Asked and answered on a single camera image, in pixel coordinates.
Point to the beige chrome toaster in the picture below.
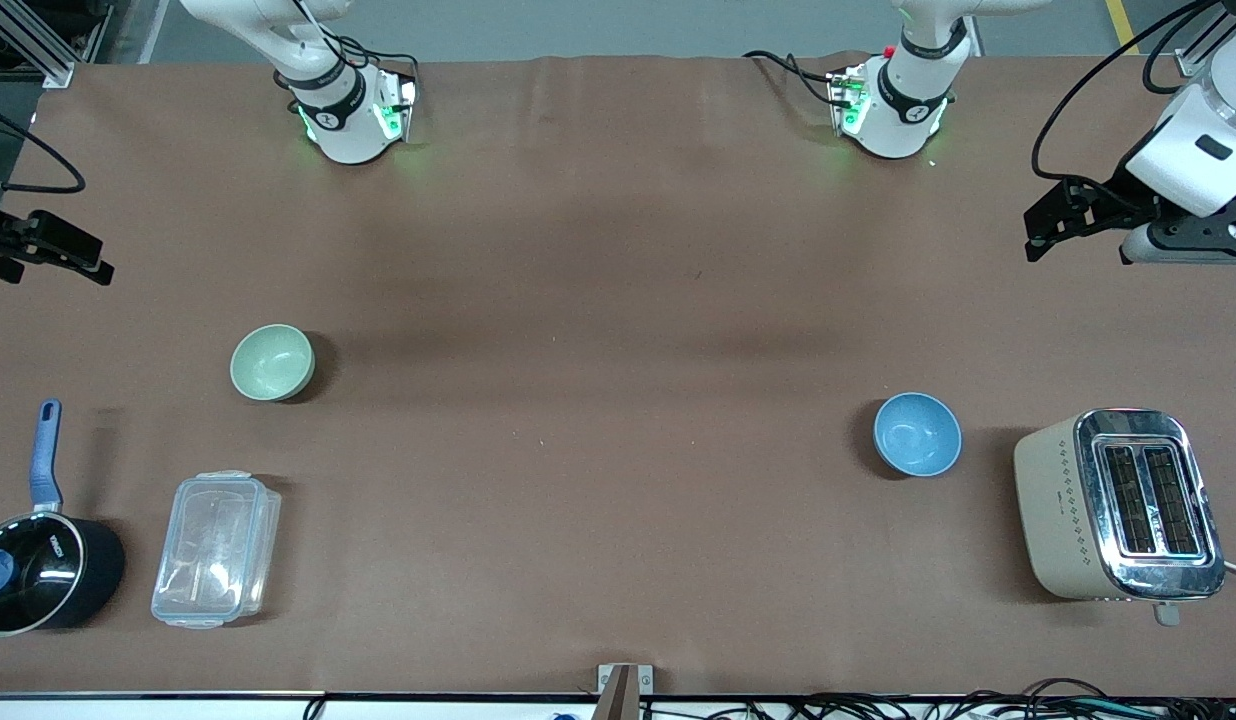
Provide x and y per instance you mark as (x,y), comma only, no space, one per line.
(1068,510)

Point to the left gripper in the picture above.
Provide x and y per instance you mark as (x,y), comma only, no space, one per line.
(1116,197)

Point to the aluminium frame profile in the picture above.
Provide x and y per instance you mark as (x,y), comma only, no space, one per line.
(38,40)

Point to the glass lid blue knob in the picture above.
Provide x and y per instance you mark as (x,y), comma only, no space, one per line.
(18,575)

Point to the green bowl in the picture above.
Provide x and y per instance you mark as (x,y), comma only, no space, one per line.
(271,362)

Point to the blue bowl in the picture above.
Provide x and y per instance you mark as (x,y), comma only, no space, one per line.
(917,434)

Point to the grey metal bracket with post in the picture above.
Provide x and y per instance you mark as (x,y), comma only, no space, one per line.
(623,690)

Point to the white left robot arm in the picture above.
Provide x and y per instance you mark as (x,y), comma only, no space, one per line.
(893,115)

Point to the clear plastic lidded container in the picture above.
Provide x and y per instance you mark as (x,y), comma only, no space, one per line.
(216,550)

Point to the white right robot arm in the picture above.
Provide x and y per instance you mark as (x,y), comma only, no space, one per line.
(348,130)

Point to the brown table cloth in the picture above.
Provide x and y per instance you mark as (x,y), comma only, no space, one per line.
(618,300)

